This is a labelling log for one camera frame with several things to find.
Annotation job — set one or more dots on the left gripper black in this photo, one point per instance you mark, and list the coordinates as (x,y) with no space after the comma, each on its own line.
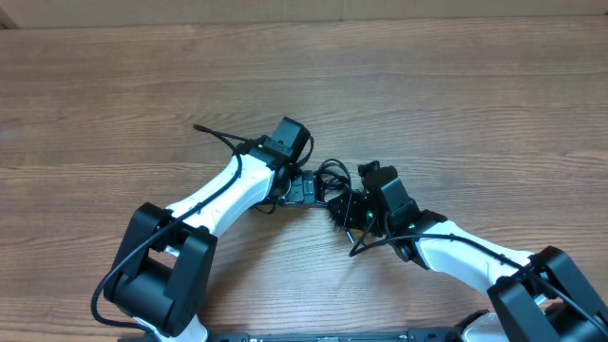
(307,188)

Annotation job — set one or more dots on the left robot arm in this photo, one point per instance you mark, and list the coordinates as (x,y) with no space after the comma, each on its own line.
(160,272)

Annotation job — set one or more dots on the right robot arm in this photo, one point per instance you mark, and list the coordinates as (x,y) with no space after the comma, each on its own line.
(540,296)

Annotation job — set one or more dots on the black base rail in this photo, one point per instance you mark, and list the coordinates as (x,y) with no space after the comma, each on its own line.
(441,334)

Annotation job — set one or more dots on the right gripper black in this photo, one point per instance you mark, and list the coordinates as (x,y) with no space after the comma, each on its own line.
(346,212)

